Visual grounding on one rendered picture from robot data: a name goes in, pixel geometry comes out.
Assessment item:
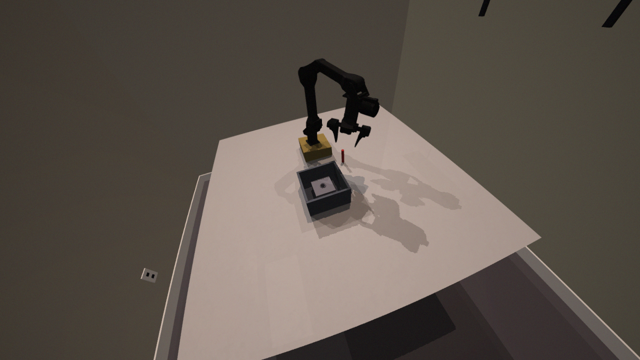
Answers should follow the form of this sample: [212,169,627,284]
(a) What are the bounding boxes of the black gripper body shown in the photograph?
[326,110,371,137]

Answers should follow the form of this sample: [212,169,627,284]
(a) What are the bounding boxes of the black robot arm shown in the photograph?
[298,58,380,146]

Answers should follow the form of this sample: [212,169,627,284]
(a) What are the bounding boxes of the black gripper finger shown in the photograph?
[354,133,366,147]
[329,126,339,142]

